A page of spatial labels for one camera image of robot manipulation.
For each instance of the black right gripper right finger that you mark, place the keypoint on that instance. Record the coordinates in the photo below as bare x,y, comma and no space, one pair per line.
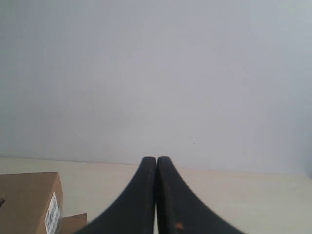
179,210

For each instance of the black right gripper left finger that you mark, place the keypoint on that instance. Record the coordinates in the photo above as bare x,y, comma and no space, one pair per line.
133,212

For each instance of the brown cardboard slotted box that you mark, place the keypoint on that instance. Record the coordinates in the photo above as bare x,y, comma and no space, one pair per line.
32,203

